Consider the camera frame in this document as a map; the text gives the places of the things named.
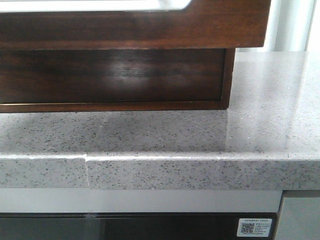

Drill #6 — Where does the grey cabinet panel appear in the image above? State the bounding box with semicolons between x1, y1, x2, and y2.
275;190;320;240

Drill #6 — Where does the lower wooden drawer front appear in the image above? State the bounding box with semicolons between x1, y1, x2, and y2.
0;47;227;104

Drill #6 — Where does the wooden drawer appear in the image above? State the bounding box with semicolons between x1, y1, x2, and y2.
0;47;227;104
0;0;271;50

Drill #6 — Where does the dark wooden drawer cabinet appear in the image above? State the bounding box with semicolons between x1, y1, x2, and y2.
0;46;237;113

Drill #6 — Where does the black glass appliance door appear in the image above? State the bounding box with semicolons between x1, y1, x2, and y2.
0;212;278;240

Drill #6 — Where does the white QR code sticker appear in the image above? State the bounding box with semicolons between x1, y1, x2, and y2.
236;218;273;238

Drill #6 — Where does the white tray inside drawer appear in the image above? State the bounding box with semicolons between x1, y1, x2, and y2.
0;0;191;13

